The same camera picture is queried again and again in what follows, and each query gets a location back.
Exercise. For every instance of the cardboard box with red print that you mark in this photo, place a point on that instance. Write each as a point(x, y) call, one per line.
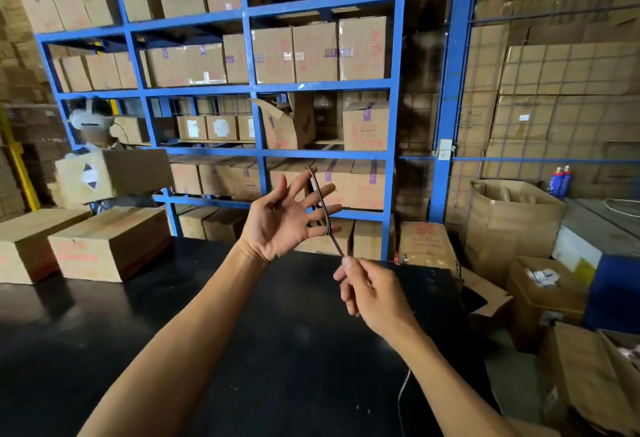
point(107, 244)
point(30, 247)

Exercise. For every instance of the blue spray bottle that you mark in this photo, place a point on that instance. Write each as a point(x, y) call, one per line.
point(554, 183)
point(566, 182)

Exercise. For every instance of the open box with white items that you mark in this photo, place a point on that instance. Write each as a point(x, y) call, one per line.
point(540, 306)

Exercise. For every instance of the person's right hand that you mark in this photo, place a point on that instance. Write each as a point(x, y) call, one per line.
point(377, 297)

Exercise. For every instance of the pile of dim brown cartons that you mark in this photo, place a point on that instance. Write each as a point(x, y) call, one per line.
point(25, 102)

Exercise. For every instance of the blue metal shelf rack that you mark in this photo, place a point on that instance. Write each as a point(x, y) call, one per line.
point(252, 87)

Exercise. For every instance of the yellow pole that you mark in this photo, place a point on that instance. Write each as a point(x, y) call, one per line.
point(19, 162)

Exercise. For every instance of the person's left thumb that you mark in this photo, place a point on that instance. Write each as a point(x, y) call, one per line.
point(262, 199)

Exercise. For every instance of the person's left hand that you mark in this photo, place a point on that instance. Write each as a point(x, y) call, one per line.
point(272, 229)

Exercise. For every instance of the person's left little finger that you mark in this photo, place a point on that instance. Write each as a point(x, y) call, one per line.
point(325, 232)

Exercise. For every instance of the wall of stacked brown cartons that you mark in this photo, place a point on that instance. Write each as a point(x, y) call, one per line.
point(550, 77)

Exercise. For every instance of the person's left middle finger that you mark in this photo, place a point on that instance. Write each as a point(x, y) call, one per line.
point(311, 197)

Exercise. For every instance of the tall open cardboard box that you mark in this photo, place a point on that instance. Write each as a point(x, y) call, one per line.
point(510, 232)

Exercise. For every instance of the cardboard box with diamond label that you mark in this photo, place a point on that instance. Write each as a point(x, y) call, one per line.
point(125, 174)

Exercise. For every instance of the large open cardboard box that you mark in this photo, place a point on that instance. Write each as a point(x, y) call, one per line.
point(585, 376)

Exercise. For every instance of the person's left forearm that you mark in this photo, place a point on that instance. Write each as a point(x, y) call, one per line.
point(190, 351)

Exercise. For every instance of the rows of shelved cardboard boxes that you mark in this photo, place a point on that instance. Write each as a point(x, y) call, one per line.
point(315, 52)

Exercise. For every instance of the white switch box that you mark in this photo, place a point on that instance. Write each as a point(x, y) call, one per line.
point(444, 149)

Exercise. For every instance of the taped cardboard box red print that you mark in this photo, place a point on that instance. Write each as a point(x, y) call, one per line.
point(427, 247)

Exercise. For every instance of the torn cardboard flap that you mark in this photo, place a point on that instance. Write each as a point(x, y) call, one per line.
point(487, 297)

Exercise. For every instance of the person's right forearm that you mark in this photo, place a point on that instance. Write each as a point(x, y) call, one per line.
point(445, 381)

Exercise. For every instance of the person's right fingers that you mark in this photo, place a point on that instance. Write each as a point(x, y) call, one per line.
point(347, 284)

